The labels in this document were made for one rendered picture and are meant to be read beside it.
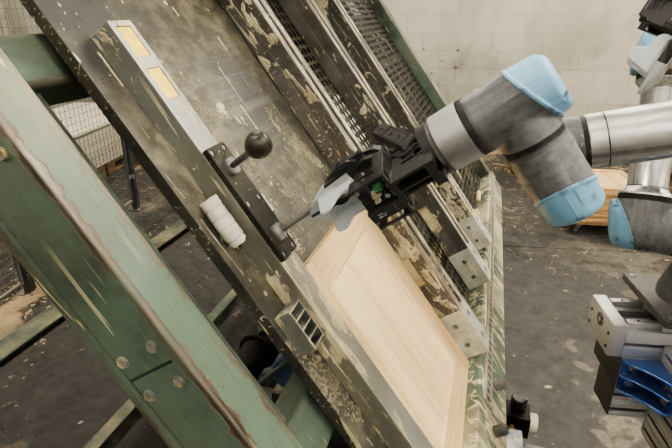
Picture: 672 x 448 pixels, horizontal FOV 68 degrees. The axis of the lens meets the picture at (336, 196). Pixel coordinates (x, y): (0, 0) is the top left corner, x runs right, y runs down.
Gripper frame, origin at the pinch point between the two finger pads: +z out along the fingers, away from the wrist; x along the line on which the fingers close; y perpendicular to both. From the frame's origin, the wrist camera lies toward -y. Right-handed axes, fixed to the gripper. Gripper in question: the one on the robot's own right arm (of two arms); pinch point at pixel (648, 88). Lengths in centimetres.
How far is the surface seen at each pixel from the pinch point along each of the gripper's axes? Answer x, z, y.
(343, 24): -44, 10, 90
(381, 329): 8, 59, 13
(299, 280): 31, 51, 22
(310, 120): 1, 35, 54
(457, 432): -4, 71, -8
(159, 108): 46, 38, 48
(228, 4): 14, 22, 78
